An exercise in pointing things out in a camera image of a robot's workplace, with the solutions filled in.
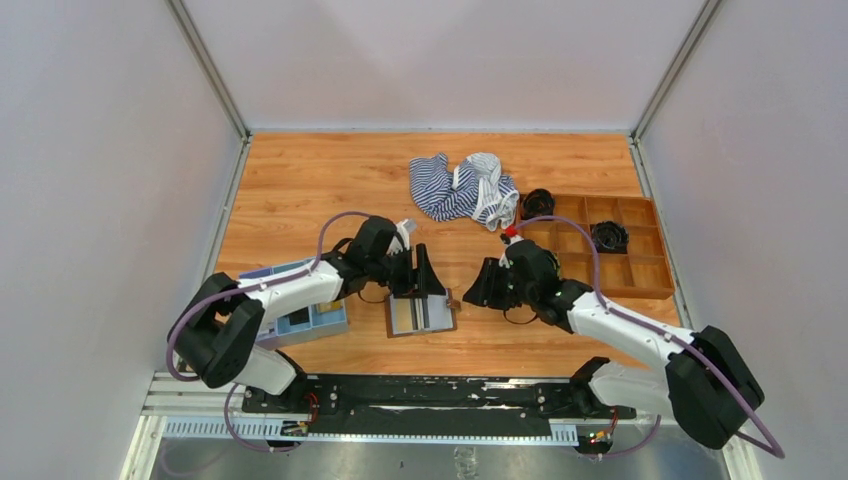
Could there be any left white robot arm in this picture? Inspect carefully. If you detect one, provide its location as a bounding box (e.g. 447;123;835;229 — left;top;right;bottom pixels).
166;213;446;413

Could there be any blue striped cloth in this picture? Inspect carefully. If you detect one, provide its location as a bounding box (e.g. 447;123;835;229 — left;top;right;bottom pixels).
408;152;520;231

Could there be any gold card in box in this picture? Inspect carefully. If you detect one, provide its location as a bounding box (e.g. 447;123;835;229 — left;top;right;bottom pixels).
315;301;344;314

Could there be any blue plastic organizer box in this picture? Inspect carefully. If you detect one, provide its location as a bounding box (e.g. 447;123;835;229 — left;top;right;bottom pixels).
238;258;349;350

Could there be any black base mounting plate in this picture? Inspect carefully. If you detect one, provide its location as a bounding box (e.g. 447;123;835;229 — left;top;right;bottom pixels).
241;373;635;437

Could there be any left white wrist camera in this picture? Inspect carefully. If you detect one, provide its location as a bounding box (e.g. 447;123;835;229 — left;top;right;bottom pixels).
388;218;417;255

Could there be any black coiled belt top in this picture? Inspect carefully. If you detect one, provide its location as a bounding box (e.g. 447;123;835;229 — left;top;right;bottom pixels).
520;188;556;220

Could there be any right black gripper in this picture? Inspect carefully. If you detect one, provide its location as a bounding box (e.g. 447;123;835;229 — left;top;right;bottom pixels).
463;257;537;311

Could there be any purple cable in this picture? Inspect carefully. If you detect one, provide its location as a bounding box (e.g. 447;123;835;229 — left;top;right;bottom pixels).
502;215;786;461
164;211;376;454

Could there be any wooden compartment tray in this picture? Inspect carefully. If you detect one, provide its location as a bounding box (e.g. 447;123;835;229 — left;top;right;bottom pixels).
519;189;675;300

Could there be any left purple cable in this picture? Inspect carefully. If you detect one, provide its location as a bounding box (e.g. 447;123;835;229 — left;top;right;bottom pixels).
164;211;376;454

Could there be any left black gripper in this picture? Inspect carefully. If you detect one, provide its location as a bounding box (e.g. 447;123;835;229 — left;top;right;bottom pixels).
367;244;446;300

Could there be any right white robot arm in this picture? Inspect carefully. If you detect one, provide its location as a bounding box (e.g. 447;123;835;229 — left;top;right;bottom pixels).
463;239;765;449

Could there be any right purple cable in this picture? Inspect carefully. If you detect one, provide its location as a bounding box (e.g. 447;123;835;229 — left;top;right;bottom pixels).
502;215;786;461

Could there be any brown leather card holder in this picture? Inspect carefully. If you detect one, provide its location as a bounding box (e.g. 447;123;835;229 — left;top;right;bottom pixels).
385;289;461;338

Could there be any black coiled belt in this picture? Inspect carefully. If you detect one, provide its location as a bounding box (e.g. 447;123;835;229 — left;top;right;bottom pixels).
520;188;556;220
590;221;630;254

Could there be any black coiled belt right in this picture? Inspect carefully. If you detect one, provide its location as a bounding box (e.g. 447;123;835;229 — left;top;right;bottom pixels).
590;221;630;254

